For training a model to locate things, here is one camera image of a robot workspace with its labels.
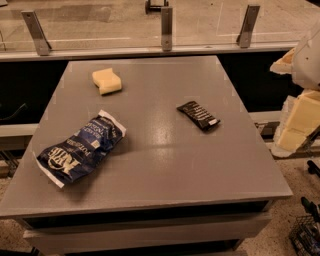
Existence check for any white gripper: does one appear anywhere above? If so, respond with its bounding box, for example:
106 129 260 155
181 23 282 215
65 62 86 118
270 21 320 158

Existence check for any black rxbar chocolate wrapper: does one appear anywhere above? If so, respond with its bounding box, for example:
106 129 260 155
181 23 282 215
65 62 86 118
177 101 220 132

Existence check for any blue chip bag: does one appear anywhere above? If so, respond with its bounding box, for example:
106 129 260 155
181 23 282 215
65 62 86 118
36 110 126 188

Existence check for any black wheeled cart base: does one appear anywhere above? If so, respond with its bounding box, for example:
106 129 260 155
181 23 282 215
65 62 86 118
145 0 169 14

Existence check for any yellow sponge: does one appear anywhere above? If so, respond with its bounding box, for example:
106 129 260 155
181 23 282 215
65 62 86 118
92 68 122 95

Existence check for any grey table drawer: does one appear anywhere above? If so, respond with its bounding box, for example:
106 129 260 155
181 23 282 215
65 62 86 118
24 212 271 255

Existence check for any right metal glass bracket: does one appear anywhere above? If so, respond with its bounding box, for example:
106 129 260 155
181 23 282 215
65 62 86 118
236 4 260 48

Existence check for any metal glass bracket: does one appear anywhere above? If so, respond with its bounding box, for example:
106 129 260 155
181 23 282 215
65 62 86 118
21 10 51 56
236 4 260 48
161 6 173 51

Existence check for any black wire basket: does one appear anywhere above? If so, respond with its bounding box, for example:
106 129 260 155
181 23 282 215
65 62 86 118
289 216 320 256

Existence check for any middle metal glass bracket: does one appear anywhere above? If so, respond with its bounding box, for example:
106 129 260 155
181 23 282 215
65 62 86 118
161 6 173 51

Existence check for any left metal glass bracket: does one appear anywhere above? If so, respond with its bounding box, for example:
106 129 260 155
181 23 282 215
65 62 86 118
21 10 51 56

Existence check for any black cable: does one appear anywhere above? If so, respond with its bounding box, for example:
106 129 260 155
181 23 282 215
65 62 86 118
0 102 28 122

